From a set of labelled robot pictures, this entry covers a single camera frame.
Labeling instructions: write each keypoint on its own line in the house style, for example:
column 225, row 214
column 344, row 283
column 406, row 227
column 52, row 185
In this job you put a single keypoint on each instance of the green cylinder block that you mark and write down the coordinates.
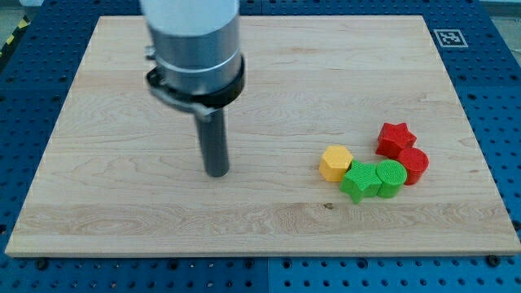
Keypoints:
column 392, row 175

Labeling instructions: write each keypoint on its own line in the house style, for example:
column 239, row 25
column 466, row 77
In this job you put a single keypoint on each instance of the red cylinder block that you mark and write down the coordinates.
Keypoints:
column 415, row 162

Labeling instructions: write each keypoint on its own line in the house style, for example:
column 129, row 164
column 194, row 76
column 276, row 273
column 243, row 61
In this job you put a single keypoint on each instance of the green star block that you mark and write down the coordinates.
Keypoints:
column 360, row 181

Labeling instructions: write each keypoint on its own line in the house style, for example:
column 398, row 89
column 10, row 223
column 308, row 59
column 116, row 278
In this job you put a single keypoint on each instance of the black clamp ring mount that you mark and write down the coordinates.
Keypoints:
column 196, row 79

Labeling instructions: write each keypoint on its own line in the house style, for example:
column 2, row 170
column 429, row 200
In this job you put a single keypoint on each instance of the red star block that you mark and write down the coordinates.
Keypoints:
column 394, row 138

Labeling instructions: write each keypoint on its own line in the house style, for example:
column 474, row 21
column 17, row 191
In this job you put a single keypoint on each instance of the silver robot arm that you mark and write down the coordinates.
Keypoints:
column 192, row 23

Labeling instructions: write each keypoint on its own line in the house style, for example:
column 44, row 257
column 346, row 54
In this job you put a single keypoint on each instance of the white fiducial marker tag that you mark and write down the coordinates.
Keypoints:
column 450, row 38

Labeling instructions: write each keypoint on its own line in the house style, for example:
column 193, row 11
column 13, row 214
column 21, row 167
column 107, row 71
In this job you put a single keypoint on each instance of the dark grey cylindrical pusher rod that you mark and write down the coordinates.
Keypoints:
column 213, row 144

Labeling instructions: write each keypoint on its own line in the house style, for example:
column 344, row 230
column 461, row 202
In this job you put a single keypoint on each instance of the light wooden board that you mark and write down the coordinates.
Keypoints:
column 122, row 174

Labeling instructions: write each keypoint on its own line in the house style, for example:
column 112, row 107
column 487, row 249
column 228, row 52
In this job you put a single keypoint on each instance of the yellow hexagon block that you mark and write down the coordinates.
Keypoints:
column 335, row 162

